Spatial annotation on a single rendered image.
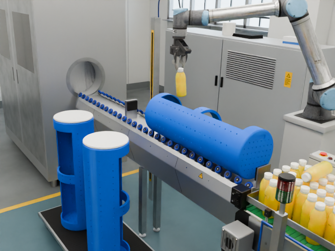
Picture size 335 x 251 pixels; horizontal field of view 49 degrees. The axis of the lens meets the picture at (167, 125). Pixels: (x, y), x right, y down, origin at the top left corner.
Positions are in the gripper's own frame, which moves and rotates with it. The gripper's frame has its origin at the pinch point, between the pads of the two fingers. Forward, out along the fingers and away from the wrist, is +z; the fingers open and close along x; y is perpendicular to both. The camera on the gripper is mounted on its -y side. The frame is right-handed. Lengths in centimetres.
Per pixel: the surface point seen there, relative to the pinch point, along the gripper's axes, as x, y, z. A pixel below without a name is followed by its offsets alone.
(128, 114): 6, 58, 47
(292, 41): -167, 41, -3
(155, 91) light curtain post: -29, 72, 37
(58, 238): 75, 43, 128
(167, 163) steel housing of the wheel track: 15, -10, 59
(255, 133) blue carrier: 3, -69, 21
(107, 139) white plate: 51, 4, 39
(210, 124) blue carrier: 9.7, -42.4, 23.0
